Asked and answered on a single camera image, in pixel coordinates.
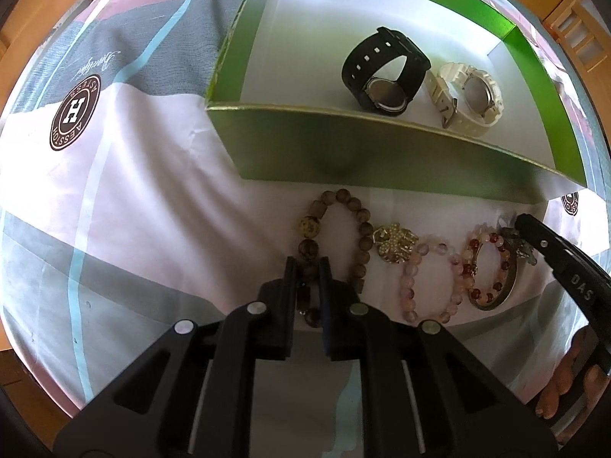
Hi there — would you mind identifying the gold rhinestone brooch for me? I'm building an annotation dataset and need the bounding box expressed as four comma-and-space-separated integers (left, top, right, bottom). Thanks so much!
372, 223, 420, 265

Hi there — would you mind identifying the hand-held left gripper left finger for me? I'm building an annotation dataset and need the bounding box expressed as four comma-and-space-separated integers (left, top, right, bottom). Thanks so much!
52, 256, 299, 458

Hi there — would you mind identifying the black wrist watch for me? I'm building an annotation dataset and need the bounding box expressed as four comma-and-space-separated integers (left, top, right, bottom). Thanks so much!
341, 26, 432, 118

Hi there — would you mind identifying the red and pink bead bracelet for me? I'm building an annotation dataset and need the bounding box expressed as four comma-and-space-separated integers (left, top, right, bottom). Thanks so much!
462, 231, 512, 303

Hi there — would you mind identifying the bronze metal bangle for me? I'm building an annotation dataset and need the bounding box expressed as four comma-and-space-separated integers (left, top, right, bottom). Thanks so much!
467, 243, 523, 312

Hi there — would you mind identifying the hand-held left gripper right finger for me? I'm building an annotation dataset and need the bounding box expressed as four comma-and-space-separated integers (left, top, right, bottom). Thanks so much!
319, 256, 559, 458

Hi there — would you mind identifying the wooden chair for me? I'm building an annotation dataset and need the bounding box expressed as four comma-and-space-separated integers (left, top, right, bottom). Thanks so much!
544, 0, 611, 72

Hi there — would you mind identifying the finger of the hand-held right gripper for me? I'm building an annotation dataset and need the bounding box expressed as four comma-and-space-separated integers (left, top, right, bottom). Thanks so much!
514, 213, 576, 287

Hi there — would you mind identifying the person's right hand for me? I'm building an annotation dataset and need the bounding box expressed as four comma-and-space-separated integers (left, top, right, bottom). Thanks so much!
535, 327, 611, 432

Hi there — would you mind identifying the brown bead bracelet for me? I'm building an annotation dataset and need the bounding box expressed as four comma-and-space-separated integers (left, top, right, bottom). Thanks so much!
296, 188, 375, 330

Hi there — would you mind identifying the white wrist watch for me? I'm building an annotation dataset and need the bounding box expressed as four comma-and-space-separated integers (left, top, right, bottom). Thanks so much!
426, 62, 503, 138

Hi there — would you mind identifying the grey green pendant charm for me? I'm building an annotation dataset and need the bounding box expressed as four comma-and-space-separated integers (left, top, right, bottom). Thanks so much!
499, 214, 539, 268

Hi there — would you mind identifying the printed pink grey bedsheet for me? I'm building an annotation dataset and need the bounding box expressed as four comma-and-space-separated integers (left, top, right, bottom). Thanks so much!
0, 0, 611, 458

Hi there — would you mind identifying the green cardboard box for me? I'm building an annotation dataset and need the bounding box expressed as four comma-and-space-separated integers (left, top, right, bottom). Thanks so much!
205, 0, 590, 206

